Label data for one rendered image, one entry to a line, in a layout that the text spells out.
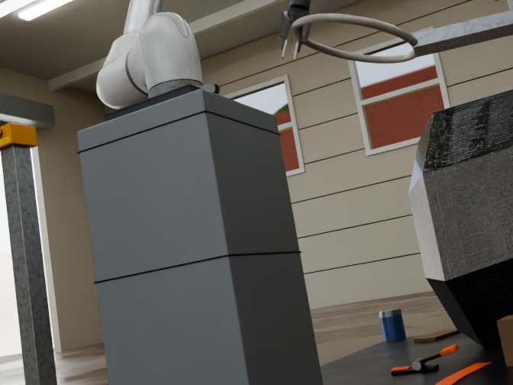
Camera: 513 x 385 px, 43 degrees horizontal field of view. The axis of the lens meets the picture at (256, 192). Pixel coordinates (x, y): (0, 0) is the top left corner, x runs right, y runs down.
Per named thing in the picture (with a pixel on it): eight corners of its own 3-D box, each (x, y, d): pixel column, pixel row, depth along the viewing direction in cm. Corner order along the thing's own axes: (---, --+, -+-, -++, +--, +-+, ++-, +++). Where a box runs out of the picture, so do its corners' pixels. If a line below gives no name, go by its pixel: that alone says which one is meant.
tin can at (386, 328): (404, 340, 279) (398, 309, 281) (381, 342, 283) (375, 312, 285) (408, 337, 288) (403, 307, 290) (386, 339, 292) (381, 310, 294)
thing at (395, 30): (424, 70, 261) (425, 63, 261) (415, 29, 214) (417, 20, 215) (306, 56, 276) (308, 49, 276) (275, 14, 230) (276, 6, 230)
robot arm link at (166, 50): (169, 76, 170) (157, -2, 173) (130, 98, 182) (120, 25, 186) (216, 82, 181) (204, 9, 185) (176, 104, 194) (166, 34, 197)
